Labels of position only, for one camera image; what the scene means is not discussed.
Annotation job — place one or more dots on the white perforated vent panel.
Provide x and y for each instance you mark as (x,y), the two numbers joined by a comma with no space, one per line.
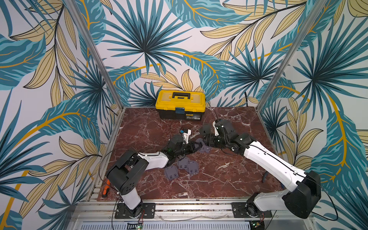
(164,225)

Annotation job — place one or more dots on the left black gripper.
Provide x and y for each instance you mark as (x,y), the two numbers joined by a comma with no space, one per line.
(191,146)

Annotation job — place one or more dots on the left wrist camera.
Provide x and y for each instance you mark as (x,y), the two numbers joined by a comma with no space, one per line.
(186,134)

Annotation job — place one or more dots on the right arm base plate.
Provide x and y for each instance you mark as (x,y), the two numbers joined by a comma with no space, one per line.
(245,210)

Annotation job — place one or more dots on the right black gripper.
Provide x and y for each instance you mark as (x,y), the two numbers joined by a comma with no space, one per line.
(211,139)

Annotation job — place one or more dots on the orange handled screwdriver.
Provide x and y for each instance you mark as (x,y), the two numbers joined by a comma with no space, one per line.
(106,189)

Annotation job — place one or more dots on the left aluminium frame post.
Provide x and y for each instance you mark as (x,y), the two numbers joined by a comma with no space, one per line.
(77,17)

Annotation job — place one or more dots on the right aluminium frame post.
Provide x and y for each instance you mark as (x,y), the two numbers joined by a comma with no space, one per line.
(292,50)

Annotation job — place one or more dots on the aluminium frame post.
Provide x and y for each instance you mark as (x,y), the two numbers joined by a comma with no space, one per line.
(77,17)
(292,50)

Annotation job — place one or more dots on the aluminium front rail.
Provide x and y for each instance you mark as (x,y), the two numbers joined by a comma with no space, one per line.
(165,209)

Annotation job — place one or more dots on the yellow black toolbox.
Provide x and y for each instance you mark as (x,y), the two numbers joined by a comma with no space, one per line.
(178,105)

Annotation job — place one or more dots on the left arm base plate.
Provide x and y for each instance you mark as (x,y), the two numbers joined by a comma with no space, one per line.
(145,210)

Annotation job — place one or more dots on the lavender stand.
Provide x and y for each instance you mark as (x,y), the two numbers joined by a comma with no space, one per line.
(183,163)
(171,172)
(192,167)
(202,147)

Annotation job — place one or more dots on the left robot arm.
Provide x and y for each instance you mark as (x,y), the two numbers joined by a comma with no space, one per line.
(125,174)

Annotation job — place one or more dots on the dark grey stand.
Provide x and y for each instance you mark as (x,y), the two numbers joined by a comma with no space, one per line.
(205,129)

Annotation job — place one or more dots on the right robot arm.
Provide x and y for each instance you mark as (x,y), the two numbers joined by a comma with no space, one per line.
(302,190)

